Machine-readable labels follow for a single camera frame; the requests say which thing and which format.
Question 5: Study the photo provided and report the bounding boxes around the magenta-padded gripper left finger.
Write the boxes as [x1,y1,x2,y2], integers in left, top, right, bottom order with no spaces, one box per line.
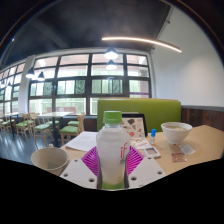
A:
[59,146,100,190]

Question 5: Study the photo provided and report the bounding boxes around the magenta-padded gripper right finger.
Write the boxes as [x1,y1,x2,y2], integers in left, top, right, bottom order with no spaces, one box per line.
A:
[125,145,168,190]

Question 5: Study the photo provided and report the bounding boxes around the green-capped clear drink bottle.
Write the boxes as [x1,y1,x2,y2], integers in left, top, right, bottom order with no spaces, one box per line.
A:
[95,110,132,191]

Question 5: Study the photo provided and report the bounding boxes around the small grey handheld device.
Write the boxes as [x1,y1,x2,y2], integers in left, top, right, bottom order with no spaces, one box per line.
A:
[143,146,162,160]

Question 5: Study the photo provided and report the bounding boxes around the printed sticker sheet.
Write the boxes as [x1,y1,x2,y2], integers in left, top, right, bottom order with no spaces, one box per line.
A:
[129,137,152,150]

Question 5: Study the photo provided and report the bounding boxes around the white paper sheets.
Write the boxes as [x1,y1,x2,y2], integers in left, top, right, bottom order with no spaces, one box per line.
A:
[64,130,98,153]

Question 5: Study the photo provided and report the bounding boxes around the beige paper cup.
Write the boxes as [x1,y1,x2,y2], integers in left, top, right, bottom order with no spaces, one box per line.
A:
[30,146,70,177]

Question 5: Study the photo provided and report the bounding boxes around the reddish clear snack packet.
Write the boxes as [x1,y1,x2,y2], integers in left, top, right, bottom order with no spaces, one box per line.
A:
[170,152,188,164]

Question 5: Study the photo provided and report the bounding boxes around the small blue-capped white bottle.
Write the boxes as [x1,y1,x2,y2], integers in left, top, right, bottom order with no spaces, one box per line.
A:
[149,128,157,145]

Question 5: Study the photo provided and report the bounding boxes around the white plastic packet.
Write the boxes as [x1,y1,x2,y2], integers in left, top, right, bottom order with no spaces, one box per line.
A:
[178,143,197,156]

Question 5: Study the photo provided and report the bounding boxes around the black tablet with stickers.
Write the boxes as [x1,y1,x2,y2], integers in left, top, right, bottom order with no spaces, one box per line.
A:
[121,113,148,139]

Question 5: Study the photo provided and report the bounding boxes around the white ceramic bowl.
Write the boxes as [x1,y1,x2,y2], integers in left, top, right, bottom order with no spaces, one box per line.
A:
[160,121,193,145]

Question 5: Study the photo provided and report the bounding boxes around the green upholstered booth bench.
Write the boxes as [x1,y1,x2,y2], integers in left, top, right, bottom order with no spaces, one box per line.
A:
[96,97,183,133]

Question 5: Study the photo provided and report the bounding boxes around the group of wooden green-seat chairs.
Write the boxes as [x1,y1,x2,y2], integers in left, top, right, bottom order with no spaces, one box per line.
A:
[0,112,86,147]

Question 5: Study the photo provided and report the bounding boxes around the wooden dining table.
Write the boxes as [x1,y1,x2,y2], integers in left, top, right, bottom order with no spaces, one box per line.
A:
[37,111,75,148]

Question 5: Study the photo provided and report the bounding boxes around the large black-framed window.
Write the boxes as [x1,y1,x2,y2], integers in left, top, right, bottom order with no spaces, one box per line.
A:
[0,53,153,116]

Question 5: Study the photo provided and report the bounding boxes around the group of pendant ceiling lamps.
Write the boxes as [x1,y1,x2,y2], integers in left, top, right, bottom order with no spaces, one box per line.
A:
[0,47,119,88]

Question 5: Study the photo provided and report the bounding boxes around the long curved linear light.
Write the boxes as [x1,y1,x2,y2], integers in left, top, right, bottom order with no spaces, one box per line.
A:
[101,36,183,54]

